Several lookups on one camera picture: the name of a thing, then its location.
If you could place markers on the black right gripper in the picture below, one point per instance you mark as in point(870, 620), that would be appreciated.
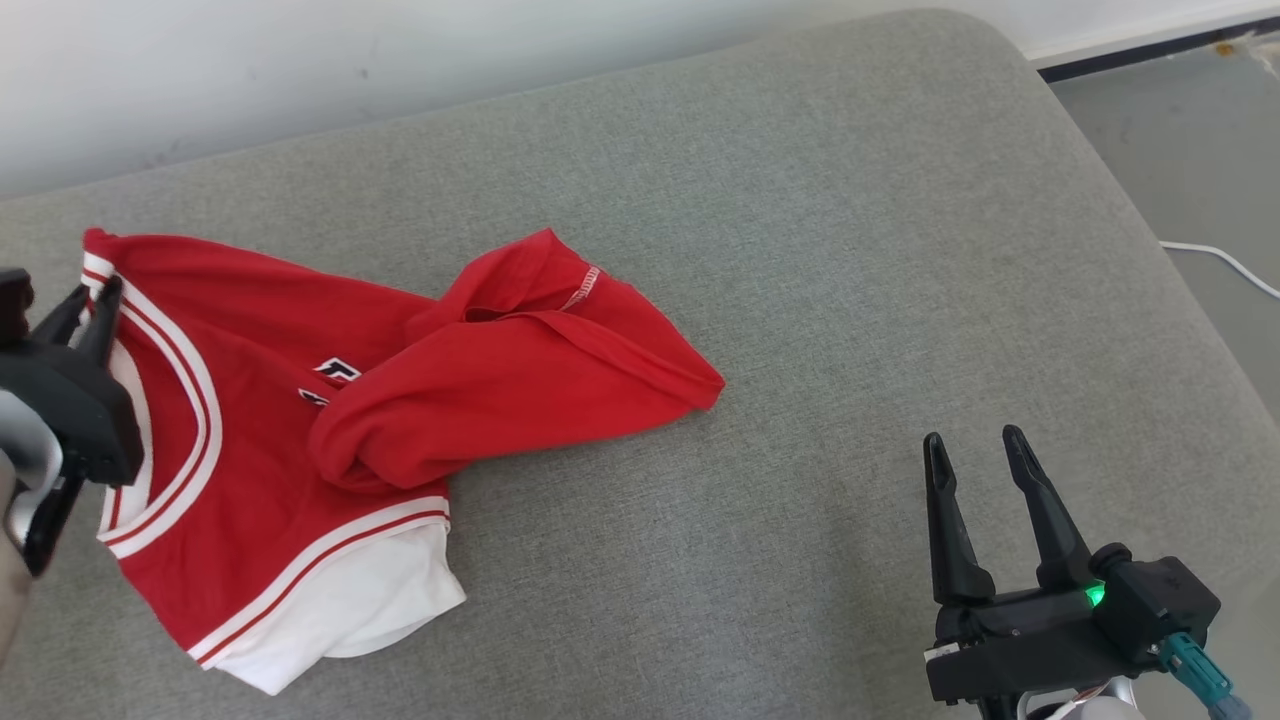
point(1030, 645)

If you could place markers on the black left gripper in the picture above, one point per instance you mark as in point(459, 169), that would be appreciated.
point(80, 410)

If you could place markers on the red jersey with white sleeves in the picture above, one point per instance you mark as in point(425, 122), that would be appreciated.
point(250, 330)

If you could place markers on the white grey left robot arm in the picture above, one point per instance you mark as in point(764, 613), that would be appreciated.
point(25, 470)

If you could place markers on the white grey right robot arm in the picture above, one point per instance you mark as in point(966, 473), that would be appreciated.
point(1090, 710)

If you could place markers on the black baseboard strip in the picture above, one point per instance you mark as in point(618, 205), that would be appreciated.
point(1130, 55)

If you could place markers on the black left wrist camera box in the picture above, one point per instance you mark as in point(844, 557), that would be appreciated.
point(14, 305)

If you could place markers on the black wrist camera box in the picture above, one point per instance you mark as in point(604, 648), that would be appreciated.
point(1160, 600)
point(14, 305)

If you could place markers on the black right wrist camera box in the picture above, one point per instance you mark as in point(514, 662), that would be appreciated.
point(1160, 600)

